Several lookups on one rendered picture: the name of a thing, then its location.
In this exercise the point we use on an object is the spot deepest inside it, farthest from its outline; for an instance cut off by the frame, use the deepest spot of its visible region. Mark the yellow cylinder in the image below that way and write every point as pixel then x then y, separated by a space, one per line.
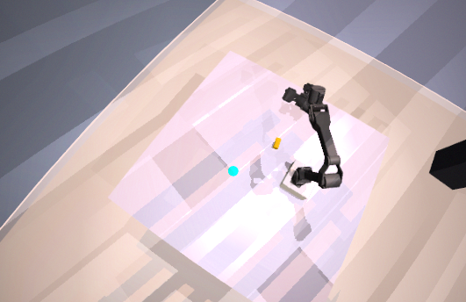
pixel 277 143

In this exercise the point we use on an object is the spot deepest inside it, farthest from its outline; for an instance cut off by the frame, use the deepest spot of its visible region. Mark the cyan circle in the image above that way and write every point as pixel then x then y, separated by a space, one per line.
pixel 233 171

